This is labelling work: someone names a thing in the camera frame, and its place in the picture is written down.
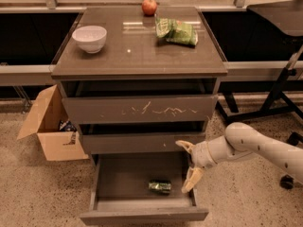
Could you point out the grey middle drawer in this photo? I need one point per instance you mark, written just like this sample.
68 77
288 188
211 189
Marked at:
140 137

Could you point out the red apple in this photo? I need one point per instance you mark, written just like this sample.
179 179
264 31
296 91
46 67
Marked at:
149 7

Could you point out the grey drawer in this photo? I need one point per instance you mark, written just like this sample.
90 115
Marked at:
120 192
140 137
138 101

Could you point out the open cardboard box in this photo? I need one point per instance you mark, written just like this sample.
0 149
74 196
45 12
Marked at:
43 120

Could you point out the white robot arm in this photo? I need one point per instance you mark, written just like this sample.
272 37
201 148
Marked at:
240 142

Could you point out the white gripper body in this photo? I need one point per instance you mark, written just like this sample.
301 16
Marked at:
200 154

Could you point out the white ceramic bowl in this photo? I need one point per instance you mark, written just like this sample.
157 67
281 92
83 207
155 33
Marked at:
90 39

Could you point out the dark packet in box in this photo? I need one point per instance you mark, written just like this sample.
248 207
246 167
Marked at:
66 126

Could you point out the black office chair base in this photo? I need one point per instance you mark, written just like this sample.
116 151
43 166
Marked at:
287 181

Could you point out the grey top drawer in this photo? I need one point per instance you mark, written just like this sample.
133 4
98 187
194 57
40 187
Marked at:
138 101

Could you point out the green chip bag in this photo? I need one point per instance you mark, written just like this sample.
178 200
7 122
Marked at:
175 31

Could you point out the green soda can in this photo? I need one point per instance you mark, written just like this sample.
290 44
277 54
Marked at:
162 187

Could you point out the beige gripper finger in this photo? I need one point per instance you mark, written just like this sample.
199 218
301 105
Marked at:
194 175
187 146

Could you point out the grey drawer cabinet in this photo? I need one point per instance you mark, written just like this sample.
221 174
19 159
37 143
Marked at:
133 52

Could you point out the grey bottom drawer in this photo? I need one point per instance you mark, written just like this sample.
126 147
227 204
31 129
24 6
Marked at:
120 192

